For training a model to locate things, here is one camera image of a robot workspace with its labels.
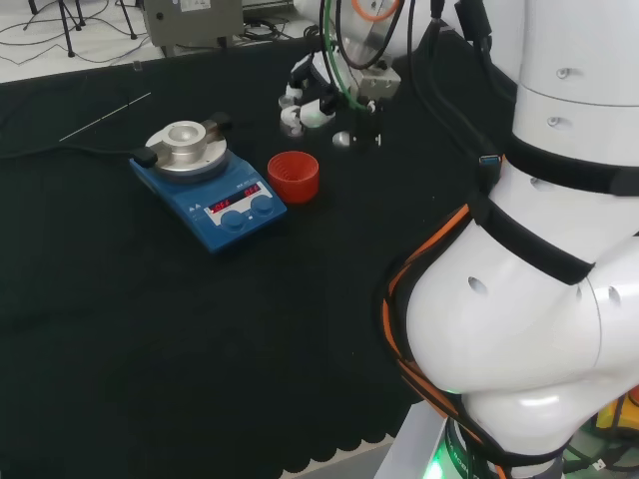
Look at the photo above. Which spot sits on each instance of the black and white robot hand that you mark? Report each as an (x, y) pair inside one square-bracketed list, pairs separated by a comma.
[(315, 112)]

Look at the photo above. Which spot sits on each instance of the heater with blue base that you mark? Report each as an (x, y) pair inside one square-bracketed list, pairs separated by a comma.
[(219, 219)]

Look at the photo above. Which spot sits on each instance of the grey metal box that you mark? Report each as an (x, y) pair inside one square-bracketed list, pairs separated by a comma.
[(192, 22)]

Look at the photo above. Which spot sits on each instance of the thin glass rod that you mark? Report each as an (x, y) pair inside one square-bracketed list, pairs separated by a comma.
[(105, 117)]

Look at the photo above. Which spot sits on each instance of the black tripod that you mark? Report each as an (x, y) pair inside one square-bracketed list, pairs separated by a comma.
[(70, 20)]

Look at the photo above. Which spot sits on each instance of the black bench cloth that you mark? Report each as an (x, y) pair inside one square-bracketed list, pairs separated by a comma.
[(150, 324)]

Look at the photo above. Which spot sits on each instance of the wrist camera with metal bracket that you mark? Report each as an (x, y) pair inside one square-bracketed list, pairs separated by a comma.
[(372, 82)]

